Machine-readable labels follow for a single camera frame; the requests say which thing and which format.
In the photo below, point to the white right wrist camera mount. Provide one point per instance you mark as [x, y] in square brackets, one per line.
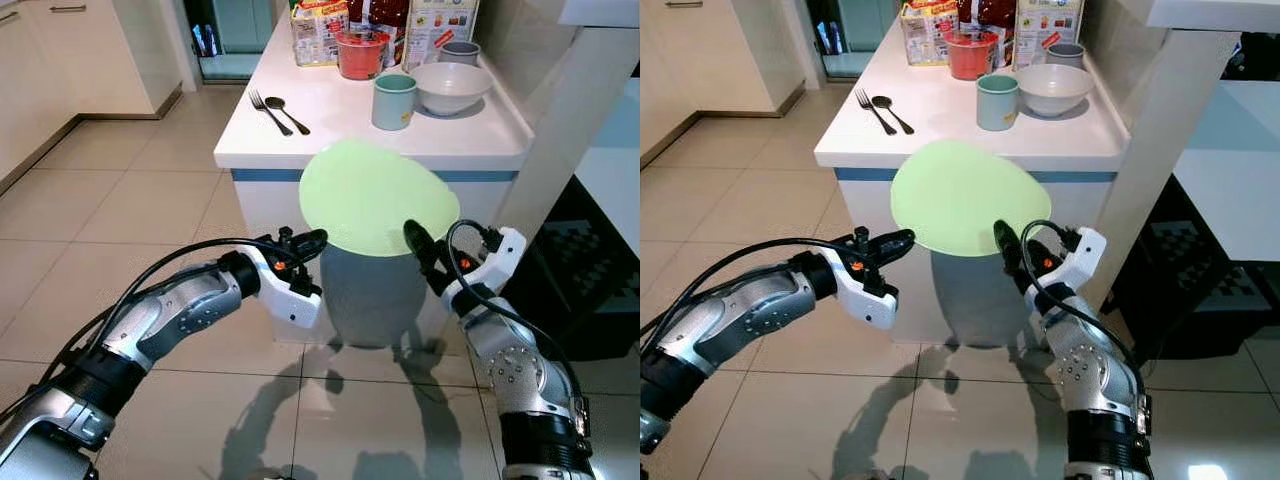
[1086, 260]
[502, 262]

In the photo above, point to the teal mug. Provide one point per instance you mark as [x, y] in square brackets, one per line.
[394, 105]
[997, 105]

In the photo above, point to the grey dining table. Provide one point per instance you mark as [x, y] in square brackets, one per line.
[1230, 170]
[615, 170]

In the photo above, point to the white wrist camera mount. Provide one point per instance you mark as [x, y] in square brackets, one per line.
[872, 300]
[502, 262]
[295, 300]
[1086, 260]

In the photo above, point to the red plastic cup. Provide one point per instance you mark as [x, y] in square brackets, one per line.
[970, 58]
[362, 58]

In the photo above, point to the dark metal spoon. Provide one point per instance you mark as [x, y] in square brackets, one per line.
[881, 101]
[274, 103]

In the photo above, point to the dark metal fork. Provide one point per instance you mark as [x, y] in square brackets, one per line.
[270, 113]
[874, 112]

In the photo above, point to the light green plate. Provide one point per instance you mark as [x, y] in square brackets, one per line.
[965, 195]
[375, 195]

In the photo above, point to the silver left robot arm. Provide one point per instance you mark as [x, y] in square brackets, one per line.
[170, 315]
[750, 310]

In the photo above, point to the white bowl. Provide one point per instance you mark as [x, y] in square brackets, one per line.
[1054, 94]
[452, 92]

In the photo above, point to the white kitchen counter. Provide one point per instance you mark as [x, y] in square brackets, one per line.
[865, 215]
[265, 210]

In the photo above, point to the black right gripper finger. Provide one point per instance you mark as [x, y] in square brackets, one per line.
[420, 245]
[1008, 243]

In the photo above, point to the white printed carton box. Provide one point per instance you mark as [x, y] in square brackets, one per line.
[1048, 22]
[440, 25]

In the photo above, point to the grey cup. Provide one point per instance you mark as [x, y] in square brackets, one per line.
[1068, 52]
[462, 50]

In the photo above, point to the colourful snack box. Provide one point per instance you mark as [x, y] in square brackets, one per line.
[927, 35]
[318, 35]

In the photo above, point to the black chair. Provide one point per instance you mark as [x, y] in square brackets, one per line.
[580, 270]
[1190, 280]

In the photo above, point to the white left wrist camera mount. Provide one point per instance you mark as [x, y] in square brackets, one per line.
[295, 300]
[872, 300]

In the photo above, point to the dark red package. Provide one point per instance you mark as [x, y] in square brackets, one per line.
[988, 12]
[378, 14]

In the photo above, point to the teal framed glass door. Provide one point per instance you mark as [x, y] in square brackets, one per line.
[850, 35]
[240, 35]

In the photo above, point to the beige kitchen cabinet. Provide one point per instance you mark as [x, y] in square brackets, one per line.
[720, 60]
[90, 60]

